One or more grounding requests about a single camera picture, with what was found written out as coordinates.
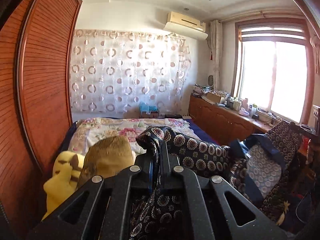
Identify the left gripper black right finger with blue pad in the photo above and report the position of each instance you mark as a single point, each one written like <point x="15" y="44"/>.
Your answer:
<point x="212" y="208"/>

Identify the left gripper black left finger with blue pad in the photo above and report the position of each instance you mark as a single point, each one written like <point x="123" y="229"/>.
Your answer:
<point x="101" y="208"/>

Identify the navy patterned silk garment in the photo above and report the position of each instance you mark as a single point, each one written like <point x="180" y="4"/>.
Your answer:
<point x="257" y="167"/>

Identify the golden brown pillow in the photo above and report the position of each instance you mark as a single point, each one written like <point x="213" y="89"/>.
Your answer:
<point x="107" y="158"/>

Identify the yellow plush toy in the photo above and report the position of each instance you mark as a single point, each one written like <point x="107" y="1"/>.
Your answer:
<point x="66" y="172"/>

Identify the wood-framed window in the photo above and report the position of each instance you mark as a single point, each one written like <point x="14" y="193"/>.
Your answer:
<point x="273" y="66"/>

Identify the floral bed quilt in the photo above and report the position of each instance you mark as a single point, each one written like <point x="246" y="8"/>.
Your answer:
<point x="85" y="133"/>

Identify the long wooden low cabinet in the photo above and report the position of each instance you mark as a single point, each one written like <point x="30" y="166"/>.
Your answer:
<point x="222" y="124"/>

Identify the cardboard box on cabinet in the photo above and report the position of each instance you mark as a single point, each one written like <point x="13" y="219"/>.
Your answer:
<point x="214" y="98"/>

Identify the blue item on box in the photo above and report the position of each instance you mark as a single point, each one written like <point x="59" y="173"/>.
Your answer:
<point x="148" y="111"/>

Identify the white circle-patterned curtain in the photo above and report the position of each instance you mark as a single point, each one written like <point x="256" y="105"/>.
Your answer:
<point x="114" y="72"/>

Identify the wooden louvered wardrobe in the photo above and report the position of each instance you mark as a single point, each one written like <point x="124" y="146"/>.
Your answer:
<point x="36" y="44"/>

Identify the wall air conditioner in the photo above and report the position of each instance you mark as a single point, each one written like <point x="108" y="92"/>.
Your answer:
<point x="186" y="26"/>

